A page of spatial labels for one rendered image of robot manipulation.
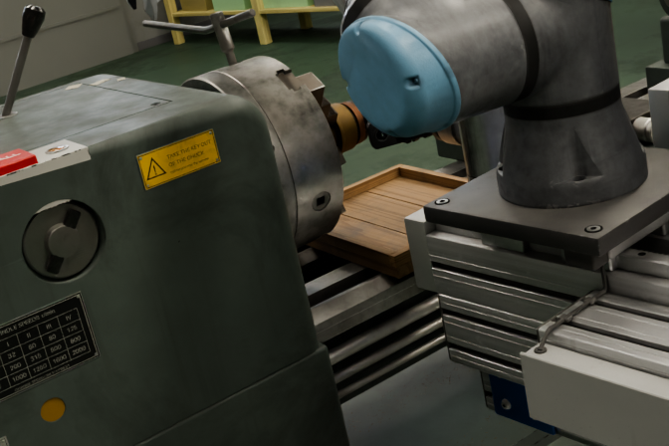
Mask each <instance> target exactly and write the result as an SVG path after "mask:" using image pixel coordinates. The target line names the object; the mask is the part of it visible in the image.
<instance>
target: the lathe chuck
mask: <svg viewBox="0 0 669 446"><path fill-rule="evenodd" d="M291 71H292V70H291V69H290V68H288V67H287V66H286V65H284V64H283V63H281V62H280V61H278V60H276V59H273V58H270V57H266V56H257V57H254V58H251V59H248V60H245V61H242V62H239V63H238V64H235V65H231V66H227V67H224V68H221V69H218V70H215V71H212V72H219V73H222V74H225V75H227V76H229V77H231V78H232V79H234V80H235V81H237V82H238V83H239V84H240V85H241V86H243V87H244V88H245V89H246V90H247V91H248V92H249V94H250V95H251V96H252V97H253V98H254V99H255V101H256V102H257V103H258V105H259V106H260V107H261V109H262V110H263V112H264V113H265V115H266V117H267V118H268V120H269V122H270V124H271V125H272V127H273V129H274V131H275V133H276V135H277V137H278V139H279V142H280V144H281V146H282V149H283V151H284V154H285V156H286V158H287V161H288V165H289V168H290V171H291V175H292V179H293V184H294V189H295V195H296V203H297V226H296V232H295V236H294V239H295V243H296V247H297V248H300V247H302V246H304V245H306V244H308V243H311V242H313V241H314V240H316V239H319V238H321V237H322V235H324V234H326V233H327V234H328V233H329V232H331V231H332V230H333V228H334V227H335V225H336V223H337V221H338V219H339V216H340V213H341V209H342V203H343V177H342V169H341V163H340V159H339V154H338V150H337V147H336V144H335V138H334V136H333V133H332V130H331V128H330V126H329V123H328V121H327V119H326V117H325V115H324V113H323V111H322V109H321V107H320V105H319V104H318V102H317V100H316V99H315V97H314V96H313V94H312V93H311V91H310V90H309V88H308V87H307V86H306V85H302V86H300V89H299V90H298V91H295V92H294V90H293V89H290V90H289V89H288V88H287V87H286V86H285V85H284V83H283V82H282V81H281V80H280V79H279V78H278V74H279V73H284V74H287V73H290V72H291ZM322 191H326V192H327V193H328V194H329V196H330V199H329V202H328V204H327V205H326V206H325V207H324V208H323V209H321V210H315V209H313V201H314V198H315V197H316V195H317V194H318V193H320V192H322Z"/></svg>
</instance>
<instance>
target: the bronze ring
mask: <svg viewBox="0 0 669 446"><path fill-rule="evenodd" d="M331 106H332V107H333V108H334V109H335V110H336V112H337V119H336V123H335V126H334V127H331V130H332V133H333V136H334V140H335V144H336V146H338V147H339V149H340V151H341V153H344V152H346V151H348V150H351V149H353V148H354V147H355V146H356V145H357V144H359V143H362V142H363V141H365V140H366V139H367V137H368V134H367V130H366V124H367V123H368V121H367V119H366V118H365V117H364V116H363V115H362V114H361V112H360V111H359V110H358V108H357V107H356V106H355V104H354V102H353V101H347V102H343V103H340V104H339V103H334V104H331Z"/></svg>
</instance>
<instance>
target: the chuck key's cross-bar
mask: <svg viewBox="0 0 669 446"><path fill-rule="evenodd" d="M255 15H256V11H255V10H254V9H250V10H247V11H245V12H242V13H240V14H237V15H235V16H232V17H230V18H227V19H225V20H222V21H221V22H220V27H222V28H226V27H228V26H231V25H233V24H236V23H239V22H241V21H244V20H246V19H249V18H252V17H254V16H255ZM142 25H143V27H148V28H156V29H164V30H172V31H180V32H188V33H196V34H210V33H213V32H215V31H214V28H213V25H210V26H207V27H200V26H191V25H182V24H174V23H165V22H156V21H147V20H144V21H143V22H142Z"/></svg>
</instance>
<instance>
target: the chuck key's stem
mask: <svg viewBox="0 0 669 446"><path fill-rule="evenodd" d="M210 19H211V22H212V25H213V28H214V31H215V34H216V37H217V39H218V42H219V45H220V48H221V51H222V52H223V53H225V55H226V58H227V61H228V64H229V66H231V65H235V64H238V63H237V60H236V57H235V54H234V51H233V50H234V48H235V47H234V44H233V41H232V38H231V35H230V32H229V29H228V27H226V28H222V27H220V22H221V21H222V20H225V17H224V14H223V12H222V11H219V12H216V13H213V14H210Z"/></svg>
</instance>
